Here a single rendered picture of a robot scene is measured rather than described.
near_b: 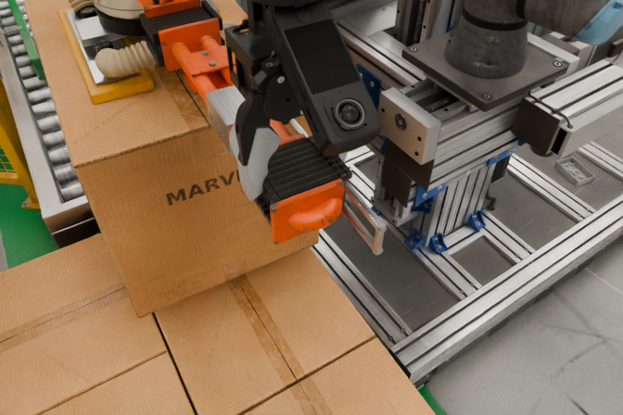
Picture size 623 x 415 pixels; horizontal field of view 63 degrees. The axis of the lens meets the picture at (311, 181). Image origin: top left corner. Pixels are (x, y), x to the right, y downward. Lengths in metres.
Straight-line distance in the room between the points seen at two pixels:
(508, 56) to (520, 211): 1.04
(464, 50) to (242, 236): 0.54
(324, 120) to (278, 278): 0.90
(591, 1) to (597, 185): 1.38
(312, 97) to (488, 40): 0.65
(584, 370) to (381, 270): 0.71
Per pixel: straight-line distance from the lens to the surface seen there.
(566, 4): 0.89
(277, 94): 0.42
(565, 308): 2.03
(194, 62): 0.67
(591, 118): 1.14
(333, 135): 0.35
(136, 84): 0.89
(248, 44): 0.44
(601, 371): 1.95
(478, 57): 0.99
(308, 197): 0.46
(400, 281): 1.66
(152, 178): 0.83
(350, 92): 0.37
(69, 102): 0.92
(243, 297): 1.21
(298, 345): 1.14
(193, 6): 0.81
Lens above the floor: 1.56
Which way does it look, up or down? 44 degrees down
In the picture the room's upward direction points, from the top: straight up
